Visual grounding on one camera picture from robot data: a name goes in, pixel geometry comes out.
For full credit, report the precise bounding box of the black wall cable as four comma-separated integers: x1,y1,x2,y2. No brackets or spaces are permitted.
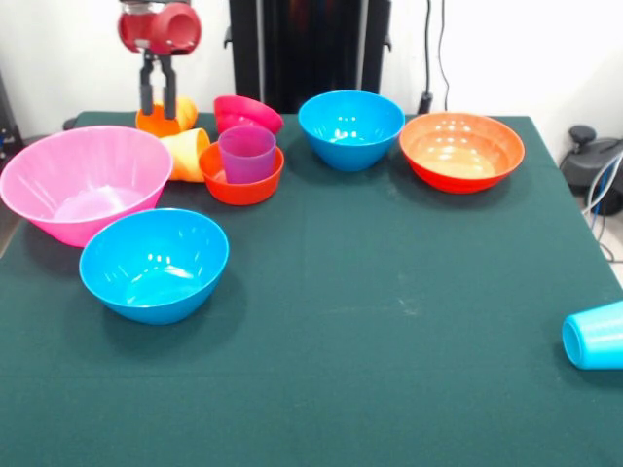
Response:
418,0,466,118

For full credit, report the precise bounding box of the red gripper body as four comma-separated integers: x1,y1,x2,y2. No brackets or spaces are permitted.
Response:
118,2,202,55

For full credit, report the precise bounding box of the blue cable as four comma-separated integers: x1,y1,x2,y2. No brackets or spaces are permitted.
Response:
586,155,623,216

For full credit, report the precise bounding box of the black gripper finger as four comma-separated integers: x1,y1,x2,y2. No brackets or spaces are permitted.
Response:
139,52,157,116
160,55,178,121

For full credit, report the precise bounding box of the small orange bowl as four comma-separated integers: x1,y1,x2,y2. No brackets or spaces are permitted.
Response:
198,141,285,206

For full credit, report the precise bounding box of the light blue cup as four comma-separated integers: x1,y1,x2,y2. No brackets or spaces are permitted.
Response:
561,300,623,371

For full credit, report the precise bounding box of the yellow cup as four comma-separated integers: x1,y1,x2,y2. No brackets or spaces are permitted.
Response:
159,126,212,184

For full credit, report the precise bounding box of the large pink bowl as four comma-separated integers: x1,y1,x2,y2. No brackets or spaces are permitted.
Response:
0,125,174,248

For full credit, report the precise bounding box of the orange cup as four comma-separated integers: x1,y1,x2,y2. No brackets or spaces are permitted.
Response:
134,95,200,138

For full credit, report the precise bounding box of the white cable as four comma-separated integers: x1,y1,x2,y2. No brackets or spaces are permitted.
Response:
581,150,623,264

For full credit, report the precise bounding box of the dark green table cloth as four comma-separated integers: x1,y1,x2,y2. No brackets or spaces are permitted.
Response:
0,111,623,467

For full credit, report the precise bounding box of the purple cup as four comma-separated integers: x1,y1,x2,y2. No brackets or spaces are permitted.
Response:
217,125,277,185

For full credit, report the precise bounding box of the blue bowl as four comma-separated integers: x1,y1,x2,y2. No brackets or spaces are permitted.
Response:
79,207,231,326
297,90,406,172

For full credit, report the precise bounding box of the small crimson bowl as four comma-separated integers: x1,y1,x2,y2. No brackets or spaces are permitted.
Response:
213,94,284,136

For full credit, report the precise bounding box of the large orange bowl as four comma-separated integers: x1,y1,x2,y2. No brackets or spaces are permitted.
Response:
399,111,526,195

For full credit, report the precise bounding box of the black equipment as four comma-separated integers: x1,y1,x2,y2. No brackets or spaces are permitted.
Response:
0,72,21,162

